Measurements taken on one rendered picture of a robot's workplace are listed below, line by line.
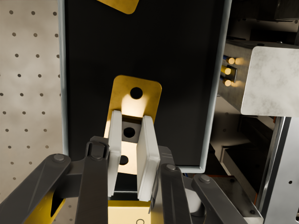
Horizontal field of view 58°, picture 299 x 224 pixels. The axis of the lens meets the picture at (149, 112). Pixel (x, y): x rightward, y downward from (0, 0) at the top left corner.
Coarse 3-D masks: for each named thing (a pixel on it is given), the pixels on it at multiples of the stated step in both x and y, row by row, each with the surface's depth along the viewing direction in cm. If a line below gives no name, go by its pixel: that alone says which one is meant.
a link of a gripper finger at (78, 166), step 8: (96, 136) 18; (80, 160) 15; (72, 168) 14; (80, 168) 14; (72, 176) 13; (80, 176) 14; (64, 184) 13; (72, 184) 14; (80, 184) 14; (56, 192) 13; (64, 192) 13; (72, 192) 14
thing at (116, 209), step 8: (112, 200) 29; (120, 200) 29; (128, 200) 29; (112, 208) 28; (120, 208) 28; (128, 208) 28; (136, 208) 28; (144, 208) 29; (112, 216) 29; (120, 216) 29; (128, 216) 29; (136, 216) 29; (144, 216) 29
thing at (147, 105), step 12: (120, 84) 21; (132, 84) 21; (144, 84) 21; (156, 84) 21; (120, 96) 21; (144, 96) 21; (156, 96) 21; (120, 108) 21; (132, 108) 22; (144, 108) 22; (156, 108) 22; (108, 120) 22; (132, 120) 21; (108, 132) 22; (132, 132) 22; (132, 144) 23; (132, 156) 23; (120, 168) 23; (132, 168) 23
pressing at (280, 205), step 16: (288, 128) 44; (272, 144) 46; (288, 144) 46; (272, 160) 46; (288, 160) 47; (272, 176) 47; (288, 176) 48; (272, 192) 49; (288, 192) 49; (272, 208) 50; (288, 208) 50
